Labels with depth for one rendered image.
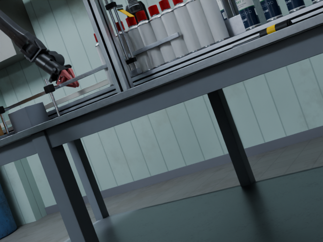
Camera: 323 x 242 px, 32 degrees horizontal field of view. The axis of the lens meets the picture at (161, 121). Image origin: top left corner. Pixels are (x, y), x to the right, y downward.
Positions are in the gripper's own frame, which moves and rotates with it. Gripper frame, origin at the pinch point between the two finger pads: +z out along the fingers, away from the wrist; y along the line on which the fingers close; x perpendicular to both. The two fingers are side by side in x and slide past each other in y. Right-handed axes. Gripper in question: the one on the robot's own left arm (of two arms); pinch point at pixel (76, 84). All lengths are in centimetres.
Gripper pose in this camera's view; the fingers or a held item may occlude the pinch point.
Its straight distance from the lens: 223.0
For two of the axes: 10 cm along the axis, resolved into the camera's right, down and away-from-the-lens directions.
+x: -3.9, 8.0, 4.5
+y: 4.9, -2.4, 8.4
